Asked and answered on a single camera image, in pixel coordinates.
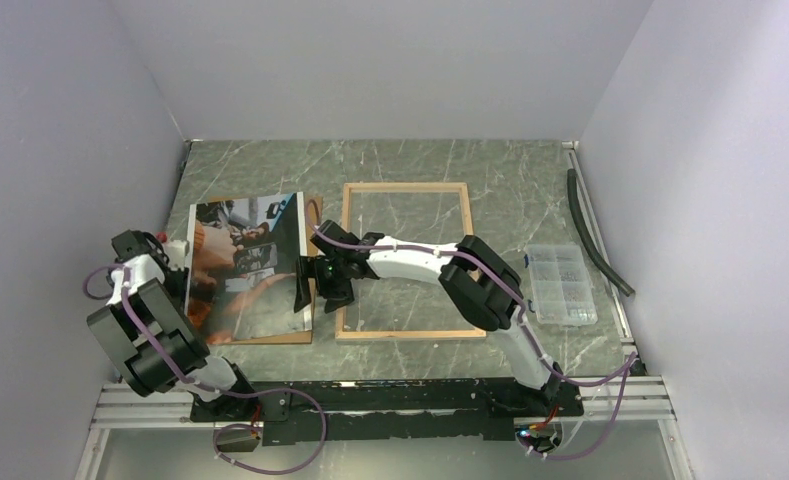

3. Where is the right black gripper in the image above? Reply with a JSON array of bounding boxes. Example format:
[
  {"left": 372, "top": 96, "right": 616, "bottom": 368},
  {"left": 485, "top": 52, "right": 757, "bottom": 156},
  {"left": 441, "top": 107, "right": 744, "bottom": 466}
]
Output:
[{"left": 294, "top": 256, "right": 354, "bottom": 314}]

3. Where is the glossy photo print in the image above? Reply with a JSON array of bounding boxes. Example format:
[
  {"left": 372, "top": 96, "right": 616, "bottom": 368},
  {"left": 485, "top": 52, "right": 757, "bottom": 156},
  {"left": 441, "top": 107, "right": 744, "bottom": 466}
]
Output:
[{"left": 185, "top": 192, "right": 313, "bottom": 346}]

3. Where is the wooden picture frame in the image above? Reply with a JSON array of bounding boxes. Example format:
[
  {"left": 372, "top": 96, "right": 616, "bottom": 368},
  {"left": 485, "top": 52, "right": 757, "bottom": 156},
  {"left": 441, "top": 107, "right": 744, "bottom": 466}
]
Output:
[{"left": 334, "top": 182, "right": 487, "bottom": 343}]

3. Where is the clear acrylic sheet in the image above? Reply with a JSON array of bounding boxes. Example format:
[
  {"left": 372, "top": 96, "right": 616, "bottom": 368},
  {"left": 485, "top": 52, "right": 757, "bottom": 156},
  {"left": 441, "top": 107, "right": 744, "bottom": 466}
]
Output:
[{"left": 344, "top": 192, "right": 478, "bottom": 333}]

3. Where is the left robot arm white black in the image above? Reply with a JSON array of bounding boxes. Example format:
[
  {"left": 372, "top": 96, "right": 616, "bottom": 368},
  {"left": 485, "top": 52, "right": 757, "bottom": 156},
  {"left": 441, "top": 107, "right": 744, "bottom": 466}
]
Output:
[{"left": 82, "top": 230, "right": 257, "bottom": 420}]

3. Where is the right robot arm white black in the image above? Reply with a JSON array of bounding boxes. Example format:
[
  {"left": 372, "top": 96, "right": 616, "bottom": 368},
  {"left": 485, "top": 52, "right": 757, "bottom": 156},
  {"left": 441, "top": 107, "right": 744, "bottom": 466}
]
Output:
[{"left": 294, "top": 221, "right": 562, "bottom": 415}]

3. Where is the clear plastic parts box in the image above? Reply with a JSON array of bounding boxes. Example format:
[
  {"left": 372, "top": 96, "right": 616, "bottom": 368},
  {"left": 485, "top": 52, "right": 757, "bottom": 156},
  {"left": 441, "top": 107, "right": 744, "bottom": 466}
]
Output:
[{"left": 524, "top": 244, "right": 598, "bottom": 327}]

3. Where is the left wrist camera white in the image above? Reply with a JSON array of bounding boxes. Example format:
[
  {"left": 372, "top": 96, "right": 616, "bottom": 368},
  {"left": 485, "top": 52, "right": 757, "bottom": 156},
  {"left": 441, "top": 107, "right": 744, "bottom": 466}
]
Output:
[{"left": 156, "top": 232, "right": 189, "bottom": 270}]

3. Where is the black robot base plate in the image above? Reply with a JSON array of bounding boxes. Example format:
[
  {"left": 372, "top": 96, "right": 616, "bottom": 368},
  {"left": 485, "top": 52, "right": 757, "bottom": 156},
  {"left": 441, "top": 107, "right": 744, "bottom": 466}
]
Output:
[{"left": 189, "top": 377, "right": 584, "bottom": 446}]

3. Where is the black corrugated hose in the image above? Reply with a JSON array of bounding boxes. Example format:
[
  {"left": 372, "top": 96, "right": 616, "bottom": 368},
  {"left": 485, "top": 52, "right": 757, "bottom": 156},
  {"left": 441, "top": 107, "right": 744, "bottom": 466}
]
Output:
[{"left": 566, "top": 166, "right": 636, "bottom": 297}]

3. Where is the aluminium rail frame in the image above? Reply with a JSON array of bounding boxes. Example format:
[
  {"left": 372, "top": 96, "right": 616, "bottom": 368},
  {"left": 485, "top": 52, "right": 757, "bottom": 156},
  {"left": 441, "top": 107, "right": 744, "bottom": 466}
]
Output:
[{"left": 73, "top": 140, "right": 695, "bottom": 480}]

